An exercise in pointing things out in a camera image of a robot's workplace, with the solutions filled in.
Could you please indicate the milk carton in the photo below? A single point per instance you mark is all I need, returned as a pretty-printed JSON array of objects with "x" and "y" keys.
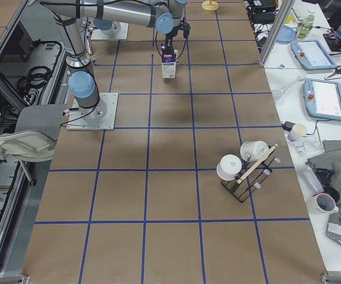
[{"x": 169, "y": 59}]

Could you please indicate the upper teach pendant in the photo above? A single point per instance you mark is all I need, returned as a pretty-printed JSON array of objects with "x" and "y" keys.
[{"x": 312, "y": 55}]

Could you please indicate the wooden mug tree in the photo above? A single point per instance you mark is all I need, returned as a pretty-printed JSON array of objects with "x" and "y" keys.
[{"x": 210, "y": 5}]

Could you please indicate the white mug on rack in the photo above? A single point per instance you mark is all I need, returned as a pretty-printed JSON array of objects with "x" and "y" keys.
[{"x": 228, "y": 167}]

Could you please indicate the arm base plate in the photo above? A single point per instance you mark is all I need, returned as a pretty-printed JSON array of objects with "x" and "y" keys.
[
  {"x": 108, "y": 114},
  {"x": 97, "y": 35}
]

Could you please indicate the teach pendant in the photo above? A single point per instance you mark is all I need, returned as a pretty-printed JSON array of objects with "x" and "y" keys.
[
  {"x": 312, "y": 55},
  {"x": 322, "y": 99}
]

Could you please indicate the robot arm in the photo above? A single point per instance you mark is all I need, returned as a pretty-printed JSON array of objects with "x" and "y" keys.
[
  {"x": 166, "y": 17},
  {"x": 106, "y": 26}
]

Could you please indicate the white mug red rim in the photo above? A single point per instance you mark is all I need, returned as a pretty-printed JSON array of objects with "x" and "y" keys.
[{"x": 321, "y": 203}]

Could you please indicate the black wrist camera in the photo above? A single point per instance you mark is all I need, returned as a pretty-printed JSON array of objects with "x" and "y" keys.
[{"x": 185, "y": 27}]

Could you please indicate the lower teach pendant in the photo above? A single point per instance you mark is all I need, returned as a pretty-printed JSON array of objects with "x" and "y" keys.
[{"x": 322, "y": 99}]

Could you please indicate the black wire mug rack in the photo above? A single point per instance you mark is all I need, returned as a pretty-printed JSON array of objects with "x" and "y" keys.
[{"x": 252, "y": 175}]

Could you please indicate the small lilac cup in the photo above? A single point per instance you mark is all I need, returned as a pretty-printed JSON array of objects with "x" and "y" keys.
[{"x": 297, "y": 132}]

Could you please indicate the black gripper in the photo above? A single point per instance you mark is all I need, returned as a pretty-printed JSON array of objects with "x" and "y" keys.
[{"x": 169, "y": 39}]

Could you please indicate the scissors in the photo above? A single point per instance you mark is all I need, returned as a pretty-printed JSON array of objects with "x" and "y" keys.
[{"x": 337, "y": 71}]

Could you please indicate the white office chair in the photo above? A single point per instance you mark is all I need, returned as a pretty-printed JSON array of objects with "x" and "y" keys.
[{"x": 35, "y": 135}]

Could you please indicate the black box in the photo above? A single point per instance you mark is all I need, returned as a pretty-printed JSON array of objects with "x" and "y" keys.
[{"x": 258, "y": 6}]

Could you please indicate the aluminium frame post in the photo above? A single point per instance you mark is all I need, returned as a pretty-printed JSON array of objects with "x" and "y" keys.
[{"x": 276, "y": 28}]

